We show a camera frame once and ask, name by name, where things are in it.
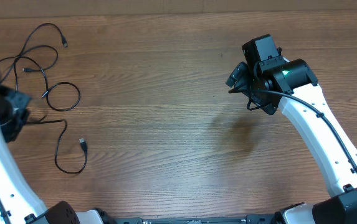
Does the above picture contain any black cable bundle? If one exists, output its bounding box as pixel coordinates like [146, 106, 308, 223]
[25, 114, 89, 175]

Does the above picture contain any black usb cable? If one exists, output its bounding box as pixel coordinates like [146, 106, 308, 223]
[0, 55, 82, 112]
[0, 22, 69, 88]

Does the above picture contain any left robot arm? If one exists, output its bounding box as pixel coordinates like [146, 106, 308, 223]
[0, 81, 104, 224]

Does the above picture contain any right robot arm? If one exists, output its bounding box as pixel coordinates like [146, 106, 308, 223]
[226, 34, 357, 223]

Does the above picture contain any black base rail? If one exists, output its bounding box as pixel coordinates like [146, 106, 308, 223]
[102, 214, 285, 224]

